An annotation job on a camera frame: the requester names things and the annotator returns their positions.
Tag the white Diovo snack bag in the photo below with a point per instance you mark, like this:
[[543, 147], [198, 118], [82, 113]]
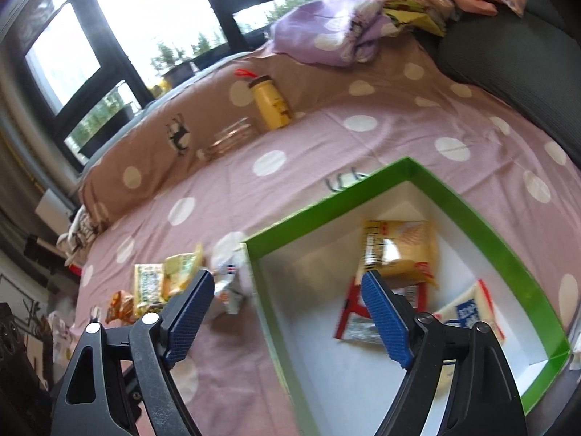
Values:
[[226, 266]]

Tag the black framed window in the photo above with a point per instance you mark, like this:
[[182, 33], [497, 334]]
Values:
[[79, 59]]

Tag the white blue cracker bag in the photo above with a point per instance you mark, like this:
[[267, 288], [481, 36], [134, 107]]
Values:
[[472, 306]]

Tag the grey sofa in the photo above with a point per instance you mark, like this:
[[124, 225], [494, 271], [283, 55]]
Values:
[[530, 62]]

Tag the red orange snack bag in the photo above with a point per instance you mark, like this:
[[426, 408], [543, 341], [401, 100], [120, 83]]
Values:
[[355, 324]]

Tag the clear plastic water bottle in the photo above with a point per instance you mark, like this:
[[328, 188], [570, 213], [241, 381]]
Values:
[[229, 140]]

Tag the brown polka dot bolster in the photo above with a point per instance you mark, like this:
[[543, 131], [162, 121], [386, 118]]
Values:
[[159, 149]]

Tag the white black crumpled cloth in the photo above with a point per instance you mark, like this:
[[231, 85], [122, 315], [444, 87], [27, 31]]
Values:
[[76, 242]]

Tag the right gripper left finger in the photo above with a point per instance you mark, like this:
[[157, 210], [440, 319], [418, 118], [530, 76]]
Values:
[[118, 374]]

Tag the pink polka dot sheet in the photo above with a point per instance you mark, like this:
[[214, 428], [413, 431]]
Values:
[[511, 173]]

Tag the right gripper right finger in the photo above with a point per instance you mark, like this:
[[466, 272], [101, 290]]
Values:
[[483, 398]]

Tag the orange mushroom snack bag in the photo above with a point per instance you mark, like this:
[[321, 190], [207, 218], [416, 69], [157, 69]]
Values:
[[121, 308]]

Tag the yellow green corn snack bag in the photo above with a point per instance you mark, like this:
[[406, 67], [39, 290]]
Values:
[[179, 269]]

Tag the black planter box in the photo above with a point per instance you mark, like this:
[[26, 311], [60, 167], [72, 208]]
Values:
[[95, 134]]

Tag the yellow rice cracker bag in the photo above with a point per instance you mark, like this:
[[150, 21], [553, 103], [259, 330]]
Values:
[[404, 251]]

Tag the purple folded cloth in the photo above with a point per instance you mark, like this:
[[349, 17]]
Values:
[[336, 33]]

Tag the yellow patterned cloth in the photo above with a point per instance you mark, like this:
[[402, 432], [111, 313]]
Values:
[[426, 21]]

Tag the green cardboard box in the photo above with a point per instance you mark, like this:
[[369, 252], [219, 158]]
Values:
[[302, 268]]

